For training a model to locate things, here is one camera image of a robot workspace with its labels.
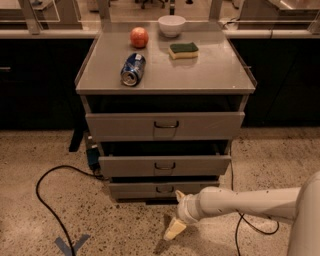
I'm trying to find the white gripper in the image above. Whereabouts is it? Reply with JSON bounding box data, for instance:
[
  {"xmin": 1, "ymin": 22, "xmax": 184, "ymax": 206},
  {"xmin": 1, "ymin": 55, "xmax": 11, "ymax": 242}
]
[{"xmin": 163, "ymin": 190, "xmax": 202, "ymax": 241}]

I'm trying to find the grey bottom drawer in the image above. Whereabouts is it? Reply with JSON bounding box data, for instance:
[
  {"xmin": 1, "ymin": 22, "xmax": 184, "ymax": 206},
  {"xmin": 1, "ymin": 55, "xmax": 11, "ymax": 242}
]
[{"xmin": 109, "ymin": 181, "xmax": 220, "ymax": 200}]

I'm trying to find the grey drawer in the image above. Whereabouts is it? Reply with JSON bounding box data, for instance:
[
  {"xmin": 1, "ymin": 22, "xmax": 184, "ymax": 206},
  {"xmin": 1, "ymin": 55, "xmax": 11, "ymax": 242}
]
[
  {"xmin": 99, "ymin": 155, "xmax": 231, "ymax": 177},
  {"xmin": 86, "ymin": 112, "xmax": 244, "ymax": 142},
  {"xmin": 109, "ymin": 181, "xmax": 220, "ymax": 200}
]

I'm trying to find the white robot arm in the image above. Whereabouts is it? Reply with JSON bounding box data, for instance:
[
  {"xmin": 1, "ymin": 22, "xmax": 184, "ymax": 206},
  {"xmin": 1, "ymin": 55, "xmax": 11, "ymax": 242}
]
[{"xmin": 164, "ymin": 172, "xmax": 320, "ymax": 256}]

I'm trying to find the grey middle drawer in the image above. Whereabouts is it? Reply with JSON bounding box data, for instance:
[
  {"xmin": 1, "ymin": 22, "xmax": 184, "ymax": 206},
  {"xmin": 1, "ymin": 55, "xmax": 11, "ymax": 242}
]
[{"xmin": 99, "ymin": 155, "xmax": 231, "ymax": 177}]

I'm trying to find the grey drawer cabinet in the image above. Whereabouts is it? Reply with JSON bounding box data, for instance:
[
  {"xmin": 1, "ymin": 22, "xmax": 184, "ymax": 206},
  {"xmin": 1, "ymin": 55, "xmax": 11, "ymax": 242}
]
[{"xmin": 76, "ymin": 22, "xmax": 255, "ymax": 188}]

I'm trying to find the grey top drawer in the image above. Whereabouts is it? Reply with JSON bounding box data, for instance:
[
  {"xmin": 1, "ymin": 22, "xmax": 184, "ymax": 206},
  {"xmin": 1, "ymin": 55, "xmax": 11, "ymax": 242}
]
[{"xmin": 86, "ymin": 112, "xmax": 244, "ymax": 142}]

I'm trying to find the blue power box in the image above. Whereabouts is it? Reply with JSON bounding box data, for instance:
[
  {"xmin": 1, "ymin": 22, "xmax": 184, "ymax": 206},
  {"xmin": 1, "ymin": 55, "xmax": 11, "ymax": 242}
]
[{"xmin": 86, "ymin": 148, "xmax": 100, "ymax": 171}]

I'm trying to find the blue tape mark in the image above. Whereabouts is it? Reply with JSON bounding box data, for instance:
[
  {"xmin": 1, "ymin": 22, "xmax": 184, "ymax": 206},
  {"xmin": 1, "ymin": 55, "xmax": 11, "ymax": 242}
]
[{"xmin": 54, "ymin": 234, "xmax": 90, "ymax": 256}]

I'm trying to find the blue soda can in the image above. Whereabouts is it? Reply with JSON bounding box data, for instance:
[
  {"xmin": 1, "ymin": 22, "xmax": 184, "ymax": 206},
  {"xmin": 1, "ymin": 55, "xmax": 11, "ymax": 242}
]
[{"xmin": 120, "ymin": 53, "xmax": 146, "ymax": 87}]

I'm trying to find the green yellow sponge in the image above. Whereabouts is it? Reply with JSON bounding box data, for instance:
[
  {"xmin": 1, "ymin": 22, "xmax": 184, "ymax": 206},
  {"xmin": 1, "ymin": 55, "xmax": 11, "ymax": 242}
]
[{"xmin": 168, "ymin": 42, "xmax": 199, "ymax": 59}]

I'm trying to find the orange apple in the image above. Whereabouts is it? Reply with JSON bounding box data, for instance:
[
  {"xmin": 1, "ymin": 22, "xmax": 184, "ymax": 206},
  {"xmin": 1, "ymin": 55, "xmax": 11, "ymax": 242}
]
[{"xmin": 130, "ymin": 27, "xmax": 149, "ymax": 48}]

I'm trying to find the white bowl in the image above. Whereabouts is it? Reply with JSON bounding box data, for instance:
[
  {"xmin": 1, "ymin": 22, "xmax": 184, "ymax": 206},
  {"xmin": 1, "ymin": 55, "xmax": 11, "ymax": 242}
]
[{"xmin": 158, "ymin": 15, "xmax": 186, "ymax": 37}]

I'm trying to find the long counter ledge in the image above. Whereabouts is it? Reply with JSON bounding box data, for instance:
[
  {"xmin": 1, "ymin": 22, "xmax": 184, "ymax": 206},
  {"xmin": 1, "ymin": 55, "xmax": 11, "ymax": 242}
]
[{"xmin": 0, "ymin": 30, "xmax": 320, "ymax": 39}]

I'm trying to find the black cable right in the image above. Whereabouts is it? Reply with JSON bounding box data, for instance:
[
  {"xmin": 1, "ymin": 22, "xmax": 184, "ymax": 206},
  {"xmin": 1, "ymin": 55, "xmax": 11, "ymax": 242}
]
[{"xmin": 229, "ymin": 146, "xmax": 280, "ymax": 256}]

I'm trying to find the black cable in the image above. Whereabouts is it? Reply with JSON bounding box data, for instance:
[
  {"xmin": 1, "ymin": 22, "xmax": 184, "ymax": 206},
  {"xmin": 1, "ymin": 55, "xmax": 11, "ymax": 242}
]
[
  {"xmin": 35, "ymin": 164, "xmax": 108, "ymax": 256},
  {"xmin": 229, "ymin": 146, "xmax": 280, "ymax": 256}
]

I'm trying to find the black cable left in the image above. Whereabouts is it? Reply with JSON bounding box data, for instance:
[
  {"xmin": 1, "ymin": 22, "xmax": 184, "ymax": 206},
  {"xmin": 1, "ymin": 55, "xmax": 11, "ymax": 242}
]
[{"xmin": 35, "ymin": 164, "xmax": 108, "ymax": 256}]

